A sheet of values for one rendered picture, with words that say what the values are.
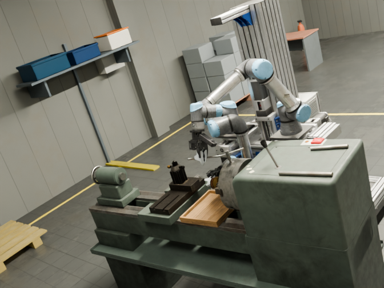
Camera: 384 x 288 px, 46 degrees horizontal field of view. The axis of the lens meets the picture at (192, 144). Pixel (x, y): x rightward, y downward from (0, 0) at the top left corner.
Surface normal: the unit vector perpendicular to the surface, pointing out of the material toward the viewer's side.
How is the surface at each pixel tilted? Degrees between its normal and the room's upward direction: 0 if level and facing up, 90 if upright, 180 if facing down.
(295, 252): 90
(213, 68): 90
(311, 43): 90
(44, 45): 90
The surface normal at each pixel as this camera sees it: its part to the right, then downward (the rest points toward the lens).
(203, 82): -0.64, 0.43
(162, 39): 0.72, 0.04
